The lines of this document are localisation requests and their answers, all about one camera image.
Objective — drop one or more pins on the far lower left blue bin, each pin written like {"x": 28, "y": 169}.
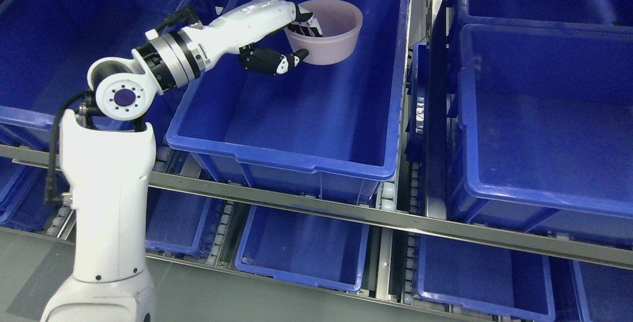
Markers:
{"x": 22, "y": 197}

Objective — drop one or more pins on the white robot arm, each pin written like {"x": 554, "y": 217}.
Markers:
{"x": 102, "y": 151}

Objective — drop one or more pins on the far lower right blue bin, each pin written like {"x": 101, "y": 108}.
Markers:
{"x": 604, "y": 293}

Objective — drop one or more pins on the pink bowl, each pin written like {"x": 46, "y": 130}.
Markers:
{"x": 340, "y": 24}

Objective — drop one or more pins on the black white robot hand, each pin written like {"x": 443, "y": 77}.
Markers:
{"x": 238, "y": 30}

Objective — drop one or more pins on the metal shelf rail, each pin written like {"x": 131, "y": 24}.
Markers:
{"x": 399, "y": 220}

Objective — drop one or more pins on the lower centre blue bin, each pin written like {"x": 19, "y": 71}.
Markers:
{"x": 304, "y": 249}

